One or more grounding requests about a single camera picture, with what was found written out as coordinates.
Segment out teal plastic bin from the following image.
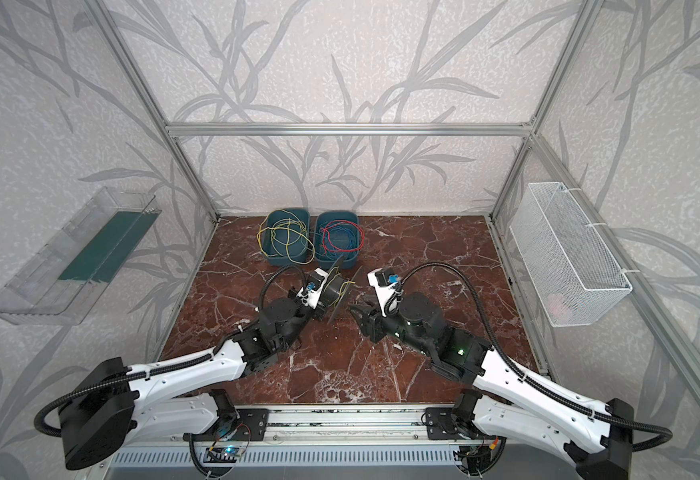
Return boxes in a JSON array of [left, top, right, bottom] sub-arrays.
[[313, 210, 364, 271], [259, 208, 312, 266]]

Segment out grey perforated cable spool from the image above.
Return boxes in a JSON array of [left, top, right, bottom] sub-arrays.
[[323, 255, 357, 325]]

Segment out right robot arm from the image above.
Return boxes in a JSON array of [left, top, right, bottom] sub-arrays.
[[349, 263, 673, 479]]

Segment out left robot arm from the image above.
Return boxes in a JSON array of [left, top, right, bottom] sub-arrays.
[[33, 267, 339, 470]]

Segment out pink object in basket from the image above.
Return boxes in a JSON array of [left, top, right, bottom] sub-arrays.
[[546, 294, 573, 323]]

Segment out small green circuit board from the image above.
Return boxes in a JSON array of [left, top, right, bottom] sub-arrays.
[[203, 445, 247, 465]]

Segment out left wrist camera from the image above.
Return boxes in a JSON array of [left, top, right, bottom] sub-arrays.
[[297, 268, 329, 309]]

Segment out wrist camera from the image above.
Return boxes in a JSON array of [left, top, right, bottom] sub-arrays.
[[297, 268, 329, 309], [367, 267, 403, 317]]

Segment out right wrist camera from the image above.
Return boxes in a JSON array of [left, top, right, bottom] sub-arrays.
[[367, 267, 403, 317]]

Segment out blue cable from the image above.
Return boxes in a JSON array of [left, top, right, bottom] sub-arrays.
[[321, 223, 360, 259]]

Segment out red cable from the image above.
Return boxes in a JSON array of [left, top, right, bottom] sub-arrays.
[[321, 218, 367, 254]]

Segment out yellow cable bundle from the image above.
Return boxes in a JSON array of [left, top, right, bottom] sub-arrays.
[[258, 215, 318, 266]]

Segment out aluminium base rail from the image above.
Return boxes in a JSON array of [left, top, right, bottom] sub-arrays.
[[117, 394, 471, 448]]

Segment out white wire mesh basket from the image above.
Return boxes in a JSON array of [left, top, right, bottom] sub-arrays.
[[510, 182, 633, 328]]

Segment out aluminium frame crossbar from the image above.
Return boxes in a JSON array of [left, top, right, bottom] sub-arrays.
[[166, 122, 531, 137]]

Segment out clear plastic wall tray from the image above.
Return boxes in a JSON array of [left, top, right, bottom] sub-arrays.
[[0, 187, 162, 326]]

